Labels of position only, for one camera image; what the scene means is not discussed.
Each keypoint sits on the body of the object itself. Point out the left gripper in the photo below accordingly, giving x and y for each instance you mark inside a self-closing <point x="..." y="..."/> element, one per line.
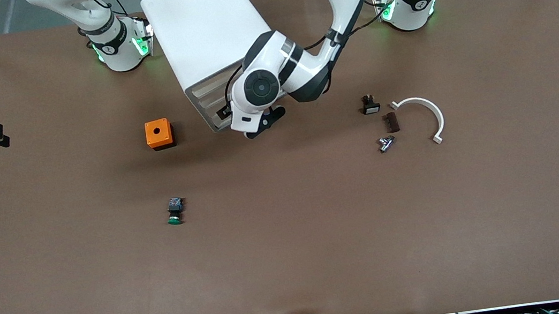
<point x="221" y="113"/>

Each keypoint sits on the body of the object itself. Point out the green mushroom push button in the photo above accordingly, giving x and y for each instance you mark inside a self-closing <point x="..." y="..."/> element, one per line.
<point x="174" y="208"/>

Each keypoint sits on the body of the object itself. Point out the small silver metal connector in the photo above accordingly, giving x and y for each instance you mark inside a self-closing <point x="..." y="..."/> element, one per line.
<point x="386" y="144"/>

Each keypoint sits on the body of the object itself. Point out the brown terminal block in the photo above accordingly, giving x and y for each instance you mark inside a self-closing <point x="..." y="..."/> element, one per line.
<point x="392" y="122"/>

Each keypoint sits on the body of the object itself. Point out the white curved plastic clamp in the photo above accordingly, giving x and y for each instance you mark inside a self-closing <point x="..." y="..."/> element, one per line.
<point x="441" y="124"/>

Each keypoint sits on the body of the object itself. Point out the black rectangular switch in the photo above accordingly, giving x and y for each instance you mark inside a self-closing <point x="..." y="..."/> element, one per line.
<point x="371" y="107"/>

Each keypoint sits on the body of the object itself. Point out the orange button enclosure box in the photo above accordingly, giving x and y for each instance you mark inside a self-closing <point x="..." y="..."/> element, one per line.
<point x="151" y="136"/>

